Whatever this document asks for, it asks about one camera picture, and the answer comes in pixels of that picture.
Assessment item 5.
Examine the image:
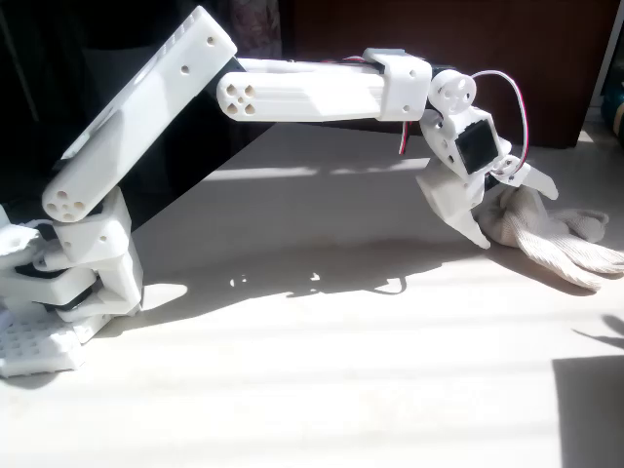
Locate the cream knitted work glove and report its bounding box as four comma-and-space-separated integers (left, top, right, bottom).
477, 187, 624, 293

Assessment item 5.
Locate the dark brown wooden cabinet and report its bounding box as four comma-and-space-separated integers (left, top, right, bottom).
280, 0, 618, 148

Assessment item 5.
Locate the white door frame post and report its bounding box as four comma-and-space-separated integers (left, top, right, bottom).
577, 0, 624, 143

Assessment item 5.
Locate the red black gripper servo cable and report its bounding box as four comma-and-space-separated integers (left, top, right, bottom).
470, 69, 532, 172

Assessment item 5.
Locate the floral patterned curtain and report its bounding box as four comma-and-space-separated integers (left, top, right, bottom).
228, 0, 285, 59

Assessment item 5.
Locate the teal round object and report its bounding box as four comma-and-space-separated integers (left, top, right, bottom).
600, 81, 624, 131

